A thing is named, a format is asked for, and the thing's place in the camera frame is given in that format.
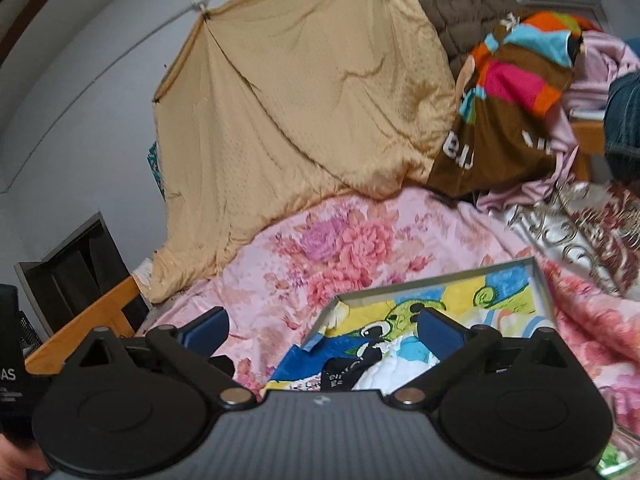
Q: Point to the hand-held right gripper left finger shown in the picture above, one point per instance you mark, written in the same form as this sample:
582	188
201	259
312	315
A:
206	331

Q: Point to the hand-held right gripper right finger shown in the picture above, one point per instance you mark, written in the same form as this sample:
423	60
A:
440	332

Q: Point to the white gauze baby cloth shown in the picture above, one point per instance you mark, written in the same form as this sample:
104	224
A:
395	366

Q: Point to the black printed sock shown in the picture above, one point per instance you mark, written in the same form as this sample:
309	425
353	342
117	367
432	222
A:
350	365

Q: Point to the grey storage box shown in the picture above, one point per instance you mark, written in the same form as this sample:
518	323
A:
544	290

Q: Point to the person's left hand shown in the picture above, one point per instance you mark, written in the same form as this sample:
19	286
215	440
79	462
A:
17	457

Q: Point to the cartoon printed cloth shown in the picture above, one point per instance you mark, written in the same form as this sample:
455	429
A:
400	316

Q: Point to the small white cloth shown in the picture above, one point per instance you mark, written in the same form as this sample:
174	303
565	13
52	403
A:
142	280

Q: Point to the pink floral bedsheet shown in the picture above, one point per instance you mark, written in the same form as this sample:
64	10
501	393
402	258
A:
400	225

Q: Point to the dark cabinet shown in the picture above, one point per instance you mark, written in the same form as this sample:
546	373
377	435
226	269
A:
75	270

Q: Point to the teal patterned cloth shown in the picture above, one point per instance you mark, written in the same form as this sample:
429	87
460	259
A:
155	170

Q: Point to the ornate gold patterned cloth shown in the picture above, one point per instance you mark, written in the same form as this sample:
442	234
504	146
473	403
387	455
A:
590	245

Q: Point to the brown colourful striped garment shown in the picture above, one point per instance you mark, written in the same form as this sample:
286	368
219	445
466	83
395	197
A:
500	125

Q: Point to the clear bag of green flowers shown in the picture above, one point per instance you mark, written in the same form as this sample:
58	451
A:
617	460

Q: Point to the tan blanket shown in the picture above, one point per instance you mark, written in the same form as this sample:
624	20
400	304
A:
300	110

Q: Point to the blue jeans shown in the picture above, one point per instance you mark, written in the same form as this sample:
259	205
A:
625	120

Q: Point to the lilac satin cloth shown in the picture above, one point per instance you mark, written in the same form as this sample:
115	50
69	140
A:
600	75

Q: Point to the brown quilted blanket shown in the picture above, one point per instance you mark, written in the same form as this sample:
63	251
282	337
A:
460	15

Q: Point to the wooden bed frame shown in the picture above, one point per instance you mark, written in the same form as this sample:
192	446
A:
90	320

